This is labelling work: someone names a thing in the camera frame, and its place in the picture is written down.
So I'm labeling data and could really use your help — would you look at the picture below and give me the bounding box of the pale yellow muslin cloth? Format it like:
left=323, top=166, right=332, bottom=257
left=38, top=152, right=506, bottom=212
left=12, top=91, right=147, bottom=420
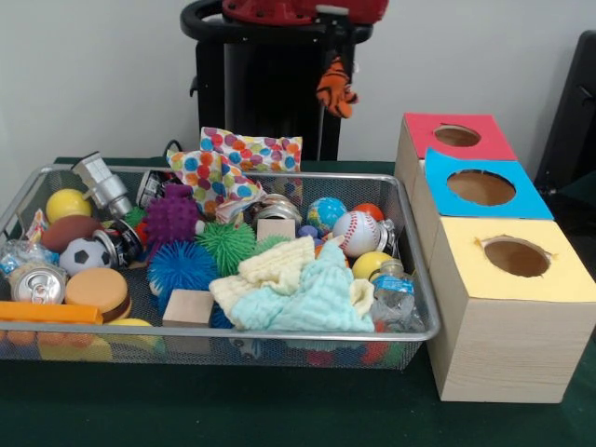
left=208, top=234, right=376, bottom=327

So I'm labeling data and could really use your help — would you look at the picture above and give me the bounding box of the orange toy brick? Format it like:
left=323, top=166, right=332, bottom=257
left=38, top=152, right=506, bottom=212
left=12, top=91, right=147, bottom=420
left=0, top=301, right=103, bottom=326

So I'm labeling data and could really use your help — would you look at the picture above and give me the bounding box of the teal muslin cloth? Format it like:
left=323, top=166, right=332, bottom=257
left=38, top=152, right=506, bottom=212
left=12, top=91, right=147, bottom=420
left=231, top=239, right=376, bottom=332

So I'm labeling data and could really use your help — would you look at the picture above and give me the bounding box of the purple knobbly toy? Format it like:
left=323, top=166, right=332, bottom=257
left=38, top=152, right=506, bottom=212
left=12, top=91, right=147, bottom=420
left=142, top=183, right=202, bottom=255

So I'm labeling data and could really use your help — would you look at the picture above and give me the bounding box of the orange striped tiger plush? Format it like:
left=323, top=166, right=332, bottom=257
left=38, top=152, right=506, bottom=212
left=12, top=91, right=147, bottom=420
left=315, top=54, right=359, bottom=119

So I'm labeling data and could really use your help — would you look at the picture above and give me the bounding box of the yellow ball with black band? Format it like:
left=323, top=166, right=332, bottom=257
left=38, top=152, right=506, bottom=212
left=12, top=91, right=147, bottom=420
left=352, top=251, right=395, bottom=280

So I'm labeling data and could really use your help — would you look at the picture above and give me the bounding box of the brown toy football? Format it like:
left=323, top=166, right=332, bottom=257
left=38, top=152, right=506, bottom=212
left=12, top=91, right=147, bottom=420
left=41, top=214, right=103, bottom=253

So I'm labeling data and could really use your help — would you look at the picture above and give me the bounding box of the wooden three-hole box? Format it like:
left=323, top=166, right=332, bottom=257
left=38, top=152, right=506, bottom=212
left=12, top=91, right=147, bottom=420
left=393, top=113, right=596, bottom=404

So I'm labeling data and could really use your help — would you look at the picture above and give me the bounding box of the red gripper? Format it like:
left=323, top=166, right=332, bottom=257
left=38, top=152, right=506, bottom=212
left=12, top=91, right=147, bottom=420
left=317, top=0, right=390, bottom=61

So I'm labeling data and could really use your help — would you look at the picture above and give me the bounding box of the plain yellow ball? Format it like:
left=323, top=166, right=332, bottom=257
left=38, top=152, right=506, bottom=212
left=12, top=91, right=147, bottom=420
left=45, top=188, right=93, bottom=224

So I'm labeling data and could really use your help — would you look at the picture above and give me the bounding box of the orange foam disc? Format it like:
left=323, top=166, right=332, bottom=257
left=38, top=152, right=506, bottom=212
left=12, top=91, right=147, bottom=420
left=64, top=267, right=132, bottom=323

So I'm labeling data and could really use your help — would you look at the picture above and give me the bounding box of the white baseball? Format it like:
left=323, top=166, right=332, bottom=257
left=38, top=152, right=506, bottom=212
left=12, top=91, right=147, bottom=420
left=332, top=209, right=381, bottom=257

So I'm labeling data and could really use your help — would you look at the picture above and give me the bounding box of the blue spiky ball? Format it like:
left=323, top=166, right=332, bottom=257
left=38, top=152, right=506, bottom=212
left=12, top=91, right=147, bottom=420
left=146, top=239, right=220, bottom=304

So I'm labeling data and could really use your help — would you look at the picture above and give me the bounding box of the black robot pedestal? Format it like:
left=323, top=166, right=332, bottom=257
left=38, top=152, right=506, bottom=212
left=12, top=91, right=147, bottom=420
left=180, top=0, right=373, bottom=162

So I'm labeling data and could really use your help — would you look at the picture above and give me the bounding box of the green spiky ball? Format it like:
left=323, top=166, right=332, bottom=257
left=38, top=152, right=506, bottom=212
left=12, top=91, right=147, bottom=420
left=194, top=220, right=257, bottom=279
left=255, top=235, right=291, bottom=252

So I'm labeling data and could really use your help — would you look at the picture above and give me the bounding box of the black upright panel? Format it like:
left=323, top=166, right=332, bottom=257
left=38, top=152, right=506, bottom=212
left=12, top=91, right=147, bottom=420
left=534, top=30, right=596, bottom=196

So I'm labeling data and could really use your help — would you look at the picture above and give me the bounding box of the dark green side-table cloth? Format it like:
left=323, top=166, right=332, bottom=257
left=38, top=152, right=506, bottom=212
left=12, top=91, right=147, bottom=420
left=553, top=174, right=596, bottom=224

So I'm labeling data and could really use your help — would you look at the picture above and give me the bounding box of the shallow mesh bin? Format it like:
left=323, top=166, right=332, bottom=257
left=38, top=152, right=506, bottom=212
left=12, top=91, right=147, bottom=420
left=0, top=165, right=442, bottom=373

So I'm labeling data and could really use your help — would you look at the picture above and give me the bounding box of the dark green table cloth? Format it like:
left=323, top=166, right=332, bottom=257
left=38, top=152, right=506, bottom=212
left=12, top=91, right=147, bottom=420
left=0, top=156, right=596, bottom=447

